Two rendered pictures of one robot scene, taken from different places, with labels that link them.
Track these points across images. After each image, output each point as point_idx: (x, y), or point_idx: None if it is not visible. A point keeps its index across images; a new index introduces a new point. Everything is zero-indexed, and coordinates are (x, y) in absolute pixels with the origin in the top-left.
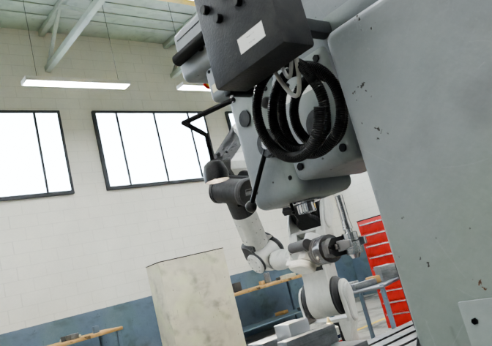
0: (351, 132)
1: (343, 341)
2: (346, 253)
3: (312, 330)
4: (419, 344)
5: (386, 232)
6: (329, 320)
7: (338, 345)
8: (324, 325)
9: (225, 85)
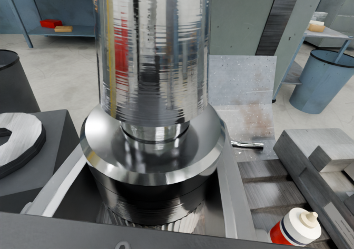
0: None
1: (304, 151)
2: (194, 228)
3: (351, 149)
4: (271, 89)
5: (313, 13)
6: (309, 213)
7: (313, 143)
8: (333, 149)
9: None
